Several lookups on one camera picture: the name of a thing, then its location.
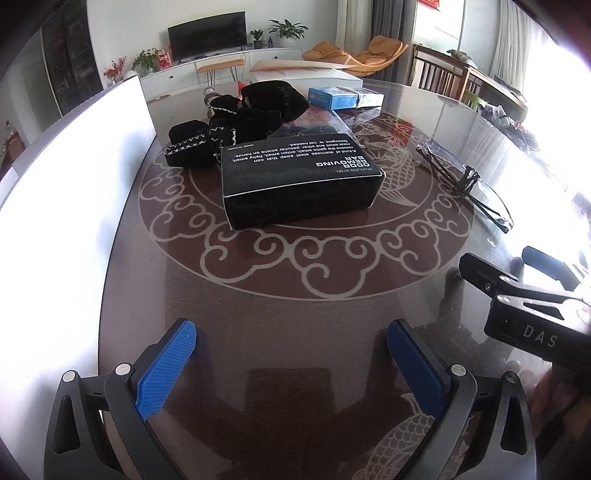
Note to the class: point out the blue cardboard box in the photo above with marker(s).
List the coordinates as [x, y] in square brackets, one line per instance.
[341, 98]

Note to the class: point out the gold tube with metal cap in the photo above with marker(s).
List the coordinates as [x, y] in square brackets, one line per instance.
[210, 96]

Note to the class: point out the red flowers in vase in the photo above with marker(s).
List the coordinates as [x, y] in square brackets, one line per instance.
[115, 69]

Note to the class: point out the red gift bag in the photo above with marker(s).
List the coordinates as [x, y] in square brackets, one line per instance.
[163, 57]

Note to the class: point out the white flat carton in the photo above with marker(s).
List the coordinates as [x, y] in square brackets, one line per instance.
[318, 78]

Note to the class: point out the large green potted plant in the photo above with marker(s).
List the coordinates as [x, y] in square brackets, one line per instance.
[288, 31]

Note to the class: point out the dark glass cabinet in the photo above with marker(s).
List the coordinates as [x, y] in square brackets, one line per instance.
[69, 55]

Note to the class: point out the wooden stool with metal legs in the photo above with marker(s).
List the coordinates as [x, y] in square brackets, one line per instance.
[220, 64]

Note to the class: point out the person's right hand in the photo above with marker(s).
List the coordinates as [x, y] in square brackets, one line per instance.
[556, 401]

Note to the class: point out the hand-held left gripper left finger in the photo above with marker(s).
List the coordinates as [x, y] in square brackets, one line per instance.
[164, 364]

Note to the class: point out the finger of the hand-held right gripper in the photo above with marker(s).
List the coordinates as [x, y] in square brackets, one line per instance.
[549, 265]
[508, 314]

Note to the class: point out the rimless eyeglasses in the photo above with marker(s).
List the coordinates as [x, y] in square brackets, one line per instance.
[466, 177]

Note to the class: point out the black printed cardboard box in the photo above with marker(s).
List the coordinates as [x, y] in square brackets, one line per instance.
[295, 184]

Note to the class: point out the white panel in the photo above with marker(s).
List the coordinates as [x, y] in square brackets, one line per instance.
[69, 198]

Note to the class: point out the orange lounge chair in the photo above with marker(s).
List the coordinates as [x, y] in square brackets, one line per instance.
[360, 53]

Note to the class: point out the wooden side table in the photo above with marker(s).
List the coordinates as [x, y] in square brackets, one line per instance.
[489, 83]

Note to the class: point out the black television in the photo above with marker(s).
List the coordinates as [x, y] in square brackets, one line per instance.
[207, 34]

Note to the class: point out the red wall decoration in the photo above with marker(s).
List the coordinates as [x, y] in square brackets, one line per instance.
[428, 2]

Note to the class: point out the clutter of small items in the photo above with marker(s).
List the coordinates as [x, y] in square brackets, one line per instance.
[508, 122]

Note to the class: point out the black pouch with white stitching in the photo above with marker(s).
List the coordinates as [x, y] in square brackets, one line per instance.
[188, 143]
[244, 124]

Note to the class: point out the white tv cabinet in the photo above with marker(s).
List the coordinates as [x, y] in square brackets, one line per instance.
[184, 76]

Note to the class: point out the large black velvet pouch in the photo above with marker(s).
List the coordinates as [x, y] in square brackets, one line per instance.
[272, 99]

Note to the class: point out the small green potted plant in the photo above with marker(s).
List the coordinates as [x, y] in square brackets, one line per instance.
[257, 38]

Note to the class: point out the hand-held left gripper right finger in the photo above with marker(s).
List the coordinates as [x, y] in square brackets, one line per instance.
[415, 364]

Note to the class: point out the dark wooden chair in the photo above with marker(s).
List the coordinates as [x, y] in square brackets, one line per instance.
[434, 69]

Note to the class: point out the leafy potted plant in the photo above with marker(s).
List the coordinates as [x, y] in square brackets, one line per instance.
[145, 61]

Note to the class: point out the white curtain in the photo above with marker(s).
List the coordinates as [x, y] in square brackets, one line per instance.
[512, 41]

